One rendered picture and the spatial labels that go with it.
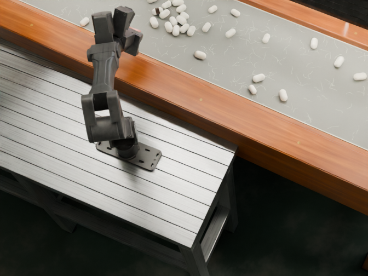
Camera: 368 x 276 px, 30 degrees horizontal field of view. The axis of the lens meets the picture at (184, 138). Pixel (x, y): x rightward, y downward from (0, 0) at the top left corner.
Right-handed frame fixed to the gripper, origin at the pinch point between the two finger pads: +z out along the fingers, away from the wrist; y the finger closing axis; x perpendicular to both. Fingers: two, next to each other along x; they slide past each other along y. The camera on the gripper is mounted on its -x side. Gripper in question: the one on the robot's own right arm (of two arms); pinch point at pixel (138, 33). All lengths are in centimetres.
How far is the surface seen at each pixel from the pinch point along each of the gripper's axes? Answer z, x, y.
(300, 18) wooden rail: 24.8, -14.3, -40.9
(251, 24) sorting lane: 21.2, -8.0, -27.3
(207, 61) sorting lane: 7.8, 3.3, -21.1
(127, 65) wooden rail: -3.6, 9.7, -0.4
